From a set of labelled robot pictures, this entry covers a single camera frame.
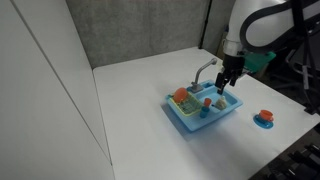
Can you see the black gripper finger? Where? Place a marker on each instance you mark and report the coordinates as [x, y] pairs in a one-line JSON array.
[[220, 81], [234, 80]]

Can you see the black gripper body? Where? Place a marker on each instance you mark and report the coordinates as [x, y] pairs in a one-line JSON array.
[[232, 65]]

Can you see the blue toy cup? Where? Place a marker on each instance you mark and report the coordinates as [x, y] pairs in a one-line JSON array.
[[204, 112]]

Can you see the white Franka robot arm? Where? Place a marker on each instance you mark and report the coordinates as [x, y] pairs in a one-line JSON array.
[[260, 20]]

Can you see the small orange toy cup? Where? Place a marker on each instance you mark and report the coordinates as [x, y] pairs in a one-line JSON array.
[[207, 102]]

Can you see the yellow-green drying rack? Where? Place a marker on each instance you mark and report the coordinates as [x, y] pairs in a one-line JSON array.
[[191, 106]]

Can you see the blue toy sink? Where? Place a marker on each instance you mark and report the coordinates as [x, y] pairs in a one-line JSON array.
[[200, 125]]

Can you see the cream toy dish piece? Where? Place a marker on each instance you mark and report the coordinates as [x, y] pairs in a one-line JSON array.
[[221, 103]]

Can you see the grey toy faucet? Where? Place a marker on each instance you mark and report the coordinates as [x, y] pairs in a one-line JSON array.
[[199, 75]]

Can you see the orange toy plate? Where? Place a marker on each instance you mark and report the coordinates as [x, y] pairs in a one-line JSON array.
[[180, 95]]

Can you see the black tripod pole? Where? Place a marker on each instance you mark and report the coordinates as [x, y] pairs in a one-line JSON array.
[[205, 23]]

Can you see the blue toy saucer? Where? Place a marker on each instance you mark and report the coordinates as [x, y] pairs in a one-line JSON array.
[[261, 124]]

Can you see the black office chair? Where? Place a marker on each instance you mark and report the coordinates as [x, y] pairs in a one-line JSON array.
[[290, 63]]

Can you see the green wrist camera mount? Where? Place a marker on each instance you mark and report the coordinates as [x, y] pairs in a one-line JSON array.
[[260, 61]]

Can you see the black camera stand equipment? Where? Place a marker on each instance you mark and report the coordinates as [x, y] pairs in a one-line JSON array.
[[296, 160]]

